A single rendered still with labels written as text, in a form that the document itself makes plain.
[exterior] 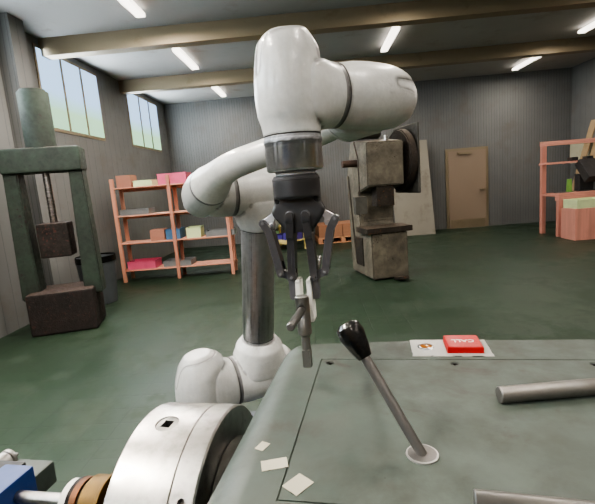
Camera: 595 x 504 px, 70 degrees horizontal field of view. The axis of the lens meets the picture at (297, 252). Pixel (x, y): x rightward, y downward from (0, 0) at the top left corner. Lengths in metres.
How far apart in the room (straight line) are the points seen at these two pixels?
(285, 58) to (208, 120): 11.83
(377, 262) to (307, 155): 6.01
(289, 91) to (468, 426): 0.50
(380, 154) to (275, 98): 5.97
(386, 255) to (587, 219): 4.92
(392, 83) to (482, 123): 12.21
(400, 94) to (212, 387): 0.98
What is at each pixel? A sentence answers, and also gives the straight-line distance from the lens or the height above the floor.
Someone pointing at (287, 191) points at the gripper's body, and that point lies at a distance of 0.65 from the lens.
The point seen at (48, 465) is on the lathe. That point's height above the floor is 0.92.
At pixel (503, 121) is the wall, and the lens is 13.14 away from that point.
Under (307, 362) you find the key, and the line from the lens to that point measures 0.69.
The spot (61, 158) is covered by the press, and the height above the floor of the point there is 2.08.
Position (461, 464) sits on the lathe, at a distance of 0.54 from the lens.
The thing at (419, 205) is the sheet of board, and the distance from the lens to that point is 11.70.
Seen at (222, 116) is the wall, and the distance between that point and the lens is 12.40.
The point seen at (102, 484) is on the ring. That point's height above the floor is 1.12.
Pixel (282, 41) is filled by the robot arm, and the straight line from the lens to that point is 0.66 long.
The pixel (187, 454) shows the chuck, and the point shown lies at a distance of 0.65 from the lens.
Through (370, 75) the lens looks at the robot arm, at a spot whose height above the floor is 1.72.
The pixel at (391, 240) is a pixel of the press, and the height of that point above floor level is 0.60.
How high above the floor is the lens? 1.57
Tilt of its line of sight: 9 degrees down
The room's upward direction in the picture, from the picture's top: 5 degrees counter-clockwise
